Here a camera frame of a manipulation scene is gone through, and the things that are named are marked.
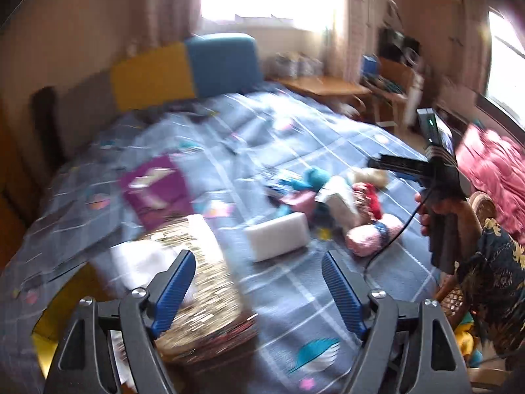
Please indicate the yellow headboard cushion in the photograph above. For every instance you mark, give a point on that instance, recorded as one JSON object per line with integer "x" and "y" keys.
{"x": 151, "y": 76}

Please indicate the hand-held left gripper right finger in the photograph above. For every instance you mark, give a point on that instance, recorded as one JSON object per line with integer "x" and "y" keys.
{"x": 340, "y": 291}

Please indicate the side window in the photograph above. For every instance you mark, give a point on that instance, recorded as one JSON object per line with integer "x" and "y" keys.
{"x": 506, "y": 61}

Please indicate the grey headboard cushion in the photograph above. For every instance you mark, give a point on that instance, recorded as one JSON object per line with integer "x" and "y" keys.
{"x": 88, "y": 106}

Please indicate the pink cloth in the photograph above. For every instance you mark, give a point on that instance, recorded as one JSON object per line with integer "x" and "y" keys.
{"x": 492, "y": 168}

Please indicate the wooden desk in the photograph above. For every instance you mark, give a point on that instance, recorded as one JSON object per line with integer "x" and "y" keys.
{"x": 324, "y": 86}

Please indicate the white sponge block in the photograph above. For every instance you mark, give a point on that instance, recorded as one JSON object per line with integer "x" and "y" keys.
{"x": 277, "y": 234}

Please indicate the grey plaid printed blanket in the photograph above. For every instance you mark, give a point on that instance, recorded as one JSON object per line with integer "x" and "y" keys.
{"x": 262, "y": 139}

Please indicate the wooden cabinet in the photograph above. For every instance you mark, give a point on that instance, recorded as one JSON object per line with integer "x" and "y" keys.
{"x": 396, "y": 86}

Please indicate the beige plush toy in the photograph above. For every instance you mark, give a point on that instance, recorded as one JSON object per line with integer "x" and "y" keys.
{"x": 369, "y": 178}

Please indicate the white plastic packet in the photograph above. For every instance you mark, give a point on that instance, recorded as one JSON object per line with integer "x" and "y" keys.
{"x": 340, "y": 205}

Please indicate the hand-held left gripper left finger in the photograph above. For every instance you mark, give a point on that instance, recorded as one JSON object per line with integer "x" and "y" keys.
{"x": 177, "y": 291}

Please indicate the pink curtain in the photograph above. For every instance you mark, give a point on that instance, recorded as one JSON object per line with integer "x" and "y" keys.
{"x": 357, "y": 20}

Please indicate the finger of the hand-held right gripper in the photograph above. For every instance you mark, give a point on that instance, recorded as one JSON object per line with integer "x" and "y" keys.
{"x": 404, "y": 157}
{"x": 387, "y": 166}

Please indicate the dark monitor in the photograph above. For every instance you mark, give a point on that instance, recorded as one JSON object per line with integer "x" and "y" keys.
{"x": 396, "y": 45}

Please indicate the person's right hand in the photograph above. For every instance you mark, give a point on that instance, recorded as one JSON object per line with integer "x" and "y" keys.
{"x": 424, "y": 213}

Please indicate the small blue packet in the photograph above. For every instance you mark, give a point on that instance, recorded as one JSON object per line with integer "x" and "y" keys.
{"x": 279, "y": 191}

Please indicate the red and pink plush toy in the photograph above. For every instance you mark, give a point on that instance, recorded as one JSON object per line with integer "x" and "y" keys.
{"x": 366, "y": 201}

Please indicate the pink yarn ball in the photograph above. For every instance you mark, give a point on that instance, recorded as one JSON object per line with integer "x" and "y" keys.
{"x": 373, "y": 232}

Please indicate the white cloth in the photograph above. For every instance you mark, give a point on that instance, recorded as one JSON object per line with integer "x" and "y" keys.
{"x": 137, "y": 260}

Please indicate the blue plush toy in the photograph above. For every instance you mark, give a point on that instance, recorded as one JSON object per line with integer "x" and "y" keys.
{"x": 313, "y": 176}

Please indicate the person's right forearm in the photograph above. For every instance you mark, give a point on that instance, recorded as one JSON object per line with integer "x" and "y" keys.
{"x": 498, "y": 279}

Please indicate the purple tissue box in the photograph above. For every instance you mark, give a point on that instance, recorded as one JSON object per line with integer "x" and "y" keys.
{"x": 158, "y": 191}

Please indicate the black headboard cushion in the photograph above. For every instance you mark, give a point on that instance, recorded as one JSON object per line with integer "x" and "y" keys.
{"x": 45, "y": 119}

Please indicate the blue headboard cushion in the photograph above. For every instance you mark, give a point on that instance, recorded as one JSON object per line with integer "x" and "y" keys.
{"x": 223, "y": 65}

